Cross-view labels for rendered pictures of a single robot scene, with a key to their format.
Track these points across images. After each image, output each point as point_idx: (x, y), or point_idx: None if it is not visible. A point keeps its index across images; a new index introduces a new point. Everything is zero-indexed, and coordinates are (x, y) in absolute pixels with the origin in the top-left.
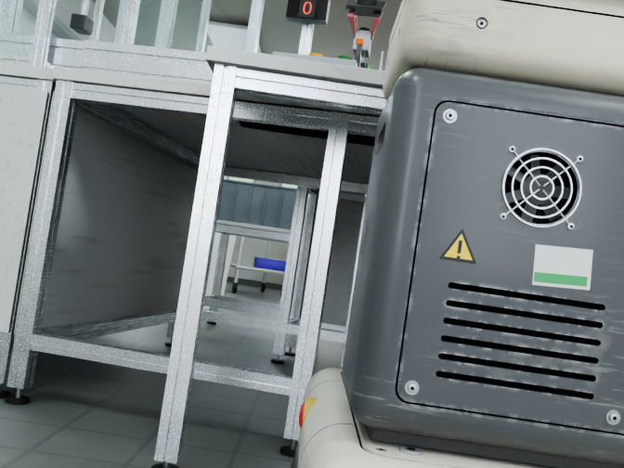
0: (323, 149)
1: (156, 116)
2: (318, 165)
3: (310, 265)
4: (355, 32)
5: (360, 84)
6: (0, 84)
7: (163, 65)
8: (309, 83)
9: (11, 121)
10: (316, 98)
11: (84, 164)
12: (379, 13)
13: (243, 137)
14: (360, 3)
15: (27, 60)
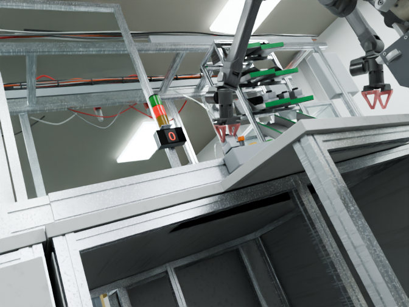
0: (196, 234)
1: (93, 255)
2: (157, 258)
3: (348, 291)
4: (224, 137)
5: (369, 128)
6: None
7: (140, 190)
8: (353, 134)
9: None
10: (363, 143)
11: None
12: (236, 121)
13: (143, 249)
14: (227, 116)
15: None
